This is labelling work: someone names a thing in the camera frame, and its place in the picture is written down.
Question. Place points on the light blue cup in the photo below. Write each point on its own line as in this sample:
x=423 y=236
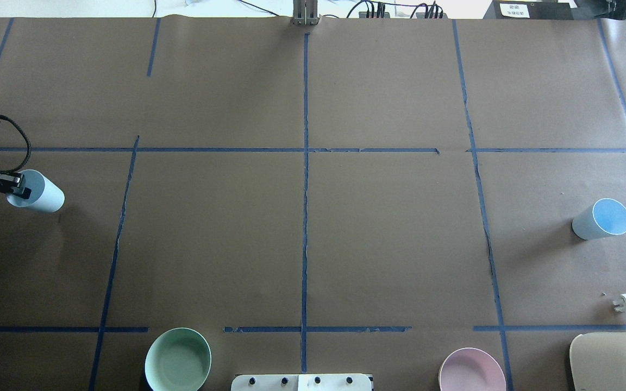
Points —
x=44 y=196
x=604 y=218

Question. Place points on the green bowl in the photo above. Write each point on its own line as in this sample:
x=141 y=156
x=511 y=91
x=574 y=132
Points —
x=179 y=359

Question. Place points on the black box with label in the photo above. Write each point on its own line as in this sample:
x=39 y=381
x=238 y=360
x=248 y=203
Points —
x=531 y=10

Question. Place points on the pink bowl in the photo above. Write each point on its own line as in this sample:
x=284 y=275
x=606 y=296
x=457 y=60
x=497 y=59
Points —
x=471 y=369

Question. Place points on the cream toaster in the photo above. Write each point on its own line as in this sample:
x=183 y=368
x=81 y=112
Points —
x=598 y=361

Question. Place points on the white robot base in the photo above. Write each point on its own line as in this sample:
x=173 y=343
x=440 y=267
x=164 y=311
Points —
x=342 y=381

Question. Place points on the aluminium camera post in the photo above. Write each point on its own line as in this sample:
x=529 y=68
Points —
x=305 y=13

